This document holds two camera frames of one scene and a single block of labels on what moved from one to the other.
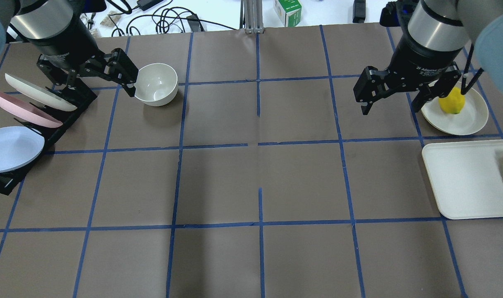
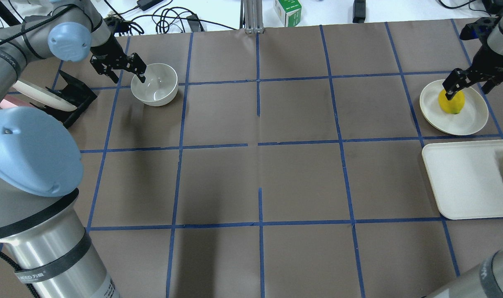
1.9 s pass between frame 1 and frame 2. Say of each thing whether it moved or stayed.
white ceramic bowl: stayed
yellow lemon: stayed
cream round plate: stayed
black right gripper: moved
